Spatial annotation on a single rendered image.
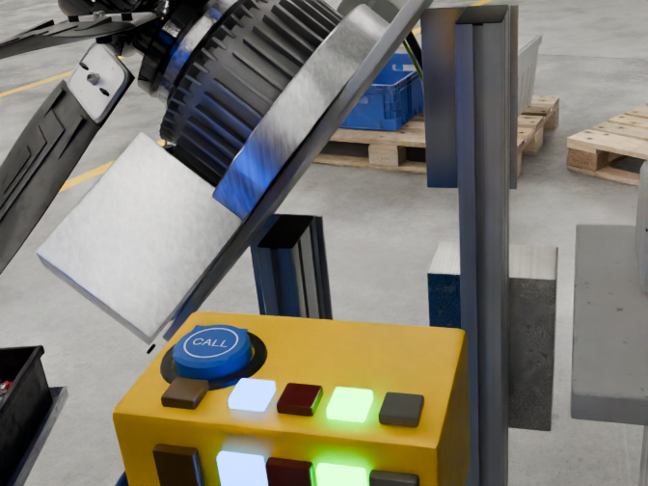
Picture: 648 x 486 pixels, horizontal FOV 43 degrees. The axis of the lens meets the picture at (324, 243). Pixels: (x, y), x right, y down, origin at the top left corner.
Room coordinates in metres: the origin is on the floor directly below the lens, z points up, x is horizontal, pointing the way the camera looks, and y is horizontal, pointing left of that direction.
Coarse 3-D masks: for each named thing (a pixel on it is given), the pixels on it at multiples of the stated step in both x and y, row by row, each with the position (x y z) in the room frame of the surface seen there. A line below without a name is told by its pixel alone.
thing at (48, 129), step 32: (64, 96) 0.87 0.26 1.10; (32, 128) 0.89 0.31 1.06; (64, 128) 0.84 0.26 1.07; (96, 128) 0.82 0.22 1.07; (32, 160) 0.85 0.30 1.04; (64, 160) 0.81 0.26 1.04; (0, 192) 0.86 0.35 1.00; (32, 192) 0.81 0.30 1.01; (0, 224) 0.82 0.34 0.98; (32, 224) 0.78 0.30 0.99; (0, 256) 0.77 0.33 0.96
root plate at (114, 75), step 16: (96, 48) 0.89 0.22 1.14; (96, 64) 0.87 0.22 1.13; (112, 64) 0.86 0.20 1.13; (80, 80) 0.88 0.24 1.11; (112, 80) 0.84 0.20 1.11; (128, 80) 0.83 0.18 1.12; (80, 96) 0.86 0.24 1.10; (96, 96) 0.85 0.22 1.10; (112, 96) 0.83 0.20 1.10; (96, 112) 0.83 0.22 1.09
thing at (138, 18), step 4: (80, 16) 0.82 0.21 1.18; (84, 16) 0.82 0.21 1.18; (88, 16) 0.82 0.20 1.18; (92, 16) 0.82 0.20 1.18; (112, 16) 0.80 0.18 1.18; (116, 16) 0.80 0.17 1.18; (120, 16) 0.80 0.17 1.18; (132, 16) 0.79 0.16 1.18; (136, 16) 0.79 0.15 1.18; (140, 16) 0.79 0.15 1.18; (144, 16) 0.77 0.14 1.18; (148, 16) 0.78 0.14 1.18; (152, 16) 0.78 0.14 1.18; (64, 20) 0.80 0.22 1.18; (80, 20) 0.80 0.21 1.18; (84, 20) 0.80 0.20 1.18; (88, 20) 0.80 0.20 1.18; (92, 20) 0.79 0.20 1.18; (112, 20) 0.78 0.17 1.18; (116, 20) 0.78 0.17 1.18; (120, 20) 0.78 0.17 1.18; (132, 20) 0.77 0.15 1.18; (136, 20) 0.76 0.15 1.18; (140, 20) 0.76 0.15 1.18; (144, 20) 0.77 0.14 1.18; (148, 20) 0.78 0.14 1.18; (136, 24) 0.75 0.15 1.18; (140, 24) 0.76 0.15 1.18
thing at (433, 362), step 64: (192, 320) 0.40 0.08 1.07; (256, 320) 0.40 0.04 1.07; (320, 320) 0.39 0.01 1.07; (320, 384) 0.33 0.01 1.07; (384, 384) 0.32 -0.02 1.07; (448, 384) 0.32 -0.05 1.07; (128, 448) 0.32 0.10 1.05; (256, 448) 0.30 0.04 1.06; (320, 448) 0.29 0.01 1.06; (384, 448) 0.28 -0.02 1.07; (448, 448) 0.30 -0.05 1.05
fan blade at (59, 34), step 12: (48, 24) 0.75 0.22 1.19; (60, 24) 0.75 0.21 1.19; (72, 24) 0.74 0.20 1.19; (84, 24) 0.73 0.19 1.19; (96, 24) 0.71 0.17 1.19; (108, 24) 0.72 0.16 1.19; (120, 24) 0.72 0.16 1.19; (132, 24) 0.74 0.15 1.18; (24, 36) 0.69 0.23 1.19; (36, 36) 0.53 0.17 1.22; (48, 36) 0.55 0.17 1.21; (60, 36) 0.57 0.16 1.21; (72, 36) 0.59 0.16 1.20; (84, 36) 0.61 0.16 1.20; (96, 36) 0.64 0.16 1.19; (0, 48) 0.52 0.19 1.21; (12, 48) 0.53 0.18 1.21; (24, 48) 0.55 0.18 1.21; (36, 48) 0.57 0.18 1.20
